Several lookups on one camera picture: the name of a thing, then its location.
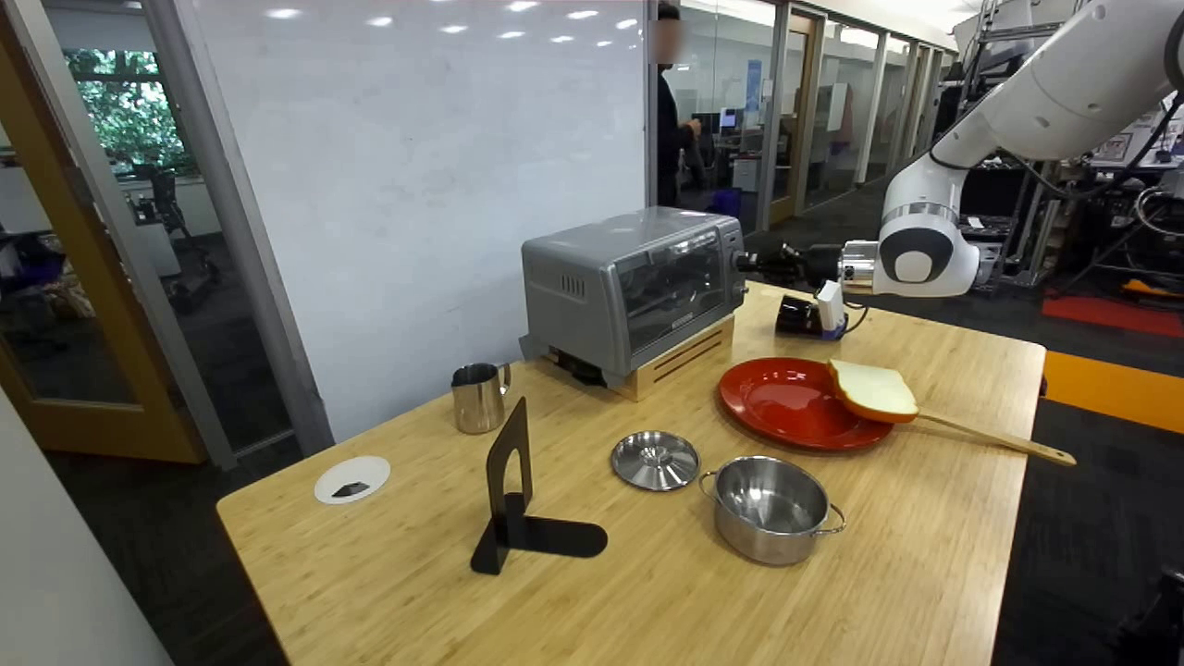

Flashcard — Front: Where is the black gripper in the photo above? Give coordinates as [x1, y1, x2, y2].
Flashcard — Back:
[740, 241, 844, 286]

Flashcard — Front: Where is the wooden board under oven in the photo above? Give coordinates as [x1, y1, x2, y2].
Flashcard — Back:
[531, 309, 740, 404]

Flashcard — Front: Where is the silver toaster oven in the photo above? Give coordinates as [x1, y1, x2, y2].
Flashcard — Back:
[518, 204, 750, 393]

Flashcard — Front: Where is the red round plate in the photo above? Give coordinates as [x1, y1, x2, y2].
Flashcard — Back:
[714, 356, 903, 456]

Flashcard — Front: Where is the person in dark clothing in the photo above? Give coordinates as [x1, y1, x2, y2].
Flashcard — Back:
[651, 0, 704, 212]

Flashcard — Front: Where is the pale bread slice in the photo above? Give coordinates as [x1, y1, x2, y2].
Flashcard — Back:
[828, 357, 924, 426]

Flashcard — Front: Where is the steel pot lid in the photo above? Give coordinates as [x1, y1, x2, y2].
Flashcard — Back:
[608, 426, 704, 497]

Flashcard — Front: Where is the small steel pot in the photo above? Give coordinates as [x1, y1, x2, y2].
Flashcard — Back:
[701, 450, 850, 569]

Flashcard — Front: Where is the wooden spoon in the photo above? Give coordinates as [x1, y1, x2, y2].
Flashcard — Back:
[903, 407, 1079, 468]

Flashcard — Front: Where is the steel cup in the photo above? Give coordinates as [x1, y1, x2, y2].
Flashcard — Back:
[449, 357, 516, 435]

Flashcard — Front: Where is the black angled stand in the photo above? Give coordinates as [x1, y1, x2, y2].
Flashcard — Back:
[468, 397, 612, 578]

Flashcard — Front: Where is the red floor mat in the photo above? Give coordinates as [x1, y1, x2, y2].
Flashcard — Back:
[1036, 288, 1184, 342]

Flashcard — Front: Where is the orange floor mat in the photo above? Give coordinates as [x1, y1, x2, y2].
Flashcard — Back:
[1044, 347, 1184, 435]

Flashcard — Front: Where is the white round table grommet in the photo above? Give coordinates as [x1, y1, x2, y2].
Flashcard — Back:
[312, 450, 395, 510]

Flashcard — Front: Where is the wooden framed glass door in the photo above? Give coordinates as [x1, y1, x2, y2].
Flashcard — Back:
[0, 0, 212, 468]

